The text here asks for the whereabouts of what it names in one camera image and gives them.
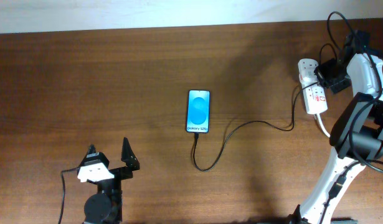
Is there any blue screen smartphone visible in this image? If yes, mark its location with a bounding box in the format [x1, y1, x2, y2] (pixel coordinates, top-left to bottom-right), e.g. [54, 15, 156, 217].
[186, 90, 210, 133]

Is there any black charging cable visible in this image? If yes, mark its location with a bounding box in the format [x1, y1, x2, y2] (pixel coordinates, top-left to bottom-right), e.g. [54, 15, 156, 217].
[192, 43, 339, 172]

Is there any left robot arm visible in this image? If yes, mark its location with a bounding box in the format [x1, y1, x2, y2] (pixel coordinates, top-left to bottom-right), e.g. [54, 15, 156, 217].
[77, 138, 140, 224]

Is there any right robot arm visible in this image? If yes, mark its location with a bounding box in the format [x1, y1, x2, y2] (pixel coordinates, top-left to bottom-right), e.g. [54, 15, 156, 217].
[287, 30, 383, 223]

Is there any white charger plug adapter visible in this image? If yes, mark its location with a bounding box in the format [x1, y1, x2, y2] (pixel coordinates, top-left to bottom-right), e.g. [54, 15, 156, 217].
[300, 69, 318, 85]

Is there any white power strip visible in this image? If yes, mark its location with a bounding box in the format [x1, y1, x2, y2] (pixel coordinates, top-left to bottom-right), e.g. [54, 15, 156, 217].
[298, 58, 328, 115]

